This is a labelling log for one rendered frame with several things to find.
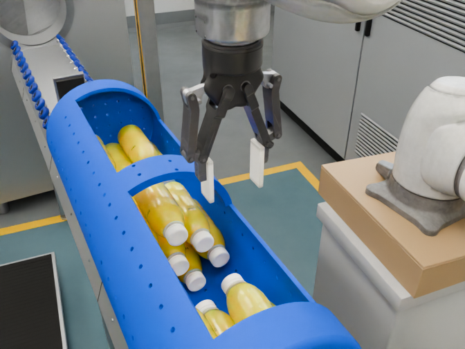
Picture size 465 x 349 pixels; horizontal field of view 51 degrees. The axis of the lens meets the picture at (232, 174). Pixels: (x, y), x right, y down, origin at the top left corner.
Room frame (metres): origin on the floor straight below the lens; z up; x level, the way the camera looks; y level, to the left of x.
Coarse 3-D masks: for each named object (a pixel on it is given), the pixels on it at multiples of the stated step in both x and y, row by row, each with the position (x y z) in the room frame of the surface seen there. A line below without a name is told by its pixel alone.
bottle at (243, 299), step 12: (228, 288) 0.55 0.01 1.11; (240, 288) 0.54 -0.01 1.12; (252, 288) 0.54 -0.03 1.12; (228, 300) 0.53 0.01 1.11; (240, 300) 0.52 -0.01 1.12; (252, 300) 0.51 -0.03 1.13; (264, 300) 0.52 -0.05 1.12; (228, 312) 0.52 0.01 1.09; (240, 312) 0.50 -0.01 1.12; (252, 312) 0.49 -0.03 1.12
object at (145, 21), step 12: (144, 0) 1.76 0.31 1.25; (144, 12) 1.76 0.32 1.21; (144, 24) 1.76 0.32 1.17; (144, 36) 1.76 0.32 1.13; (156, 36) 1.78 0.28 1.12; (144, 48) 1.76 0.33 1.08; (156, 48) 1.78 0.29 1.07; (144, 60) 1.76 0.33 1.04; (156, 60) 1.78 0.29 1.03; (144, 72) 1.77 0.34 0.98; (156, 72) 1.77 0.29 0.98; (144, 84) 1.78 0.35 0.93; (156, 84) 1.77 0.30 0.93; (156, 96) 1.77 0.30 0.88; (156, 108) 1.77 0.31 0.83
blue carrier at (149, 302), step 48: (96, 96) 1.11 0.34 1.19; (144, 96) 1.12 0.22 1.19; (48, 144) 1.02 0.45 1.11; (96, 144) 0.84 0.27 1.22; (96, 192) 0.71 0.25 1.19; (192, 192) 0.91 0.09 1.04; (96, 240) 0.63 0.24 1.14; (144, 240) 0.56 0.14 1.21; (240, 240) 0.72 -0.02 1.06; (144, 288) 0.48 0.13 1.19; (288, 288) 0.57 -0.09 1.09; (144, 336) 0.42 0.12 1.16; (192, 336) 0.38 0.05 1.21; (240, 336) 0.37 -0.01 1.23; (288, 336) 0.36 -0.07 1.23; (336, 336) 0.38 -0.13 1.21
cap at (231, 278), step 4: (228, 276) 0.58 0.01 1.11; (232, 276) 0.57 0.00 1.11; (236, 276) 0.58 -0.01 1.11; (240, 276) 0.58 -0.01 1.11; (224, 280) 0.57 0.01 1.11; (228, 280) 0.57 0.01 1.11; (232, 280) 0.57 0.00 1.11; (236, 280) 0.57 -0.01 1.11; (224, 284) 0.57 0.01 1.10; (228, 284) 0.56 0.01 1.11; (224, 288) 0.56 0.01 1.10; (224, 292) 0.56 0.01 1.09
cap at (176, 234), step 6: (168, 228) 0.66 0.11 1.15; (174, 228) 0.65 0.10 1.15; (180, 228) 0.65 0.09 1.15; (168, 234) 0.65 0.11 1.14; (174, 234) 0.65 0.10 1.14; (180, 234) 0.65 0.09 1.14; (186, 234) 0.66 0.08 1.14; (168, 240) 0.64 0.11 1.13; (174, 240) 0.65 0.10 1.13; (180, 240) 0.65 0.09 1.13
